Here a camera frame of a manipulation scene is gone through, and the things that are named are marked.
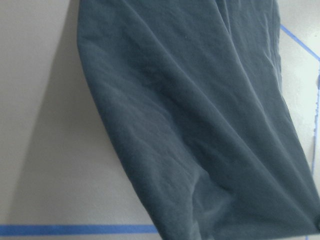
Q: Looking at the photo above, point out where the black printed t-shirt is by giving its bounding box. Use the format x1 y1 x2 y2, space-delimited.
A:
77 0 320 240

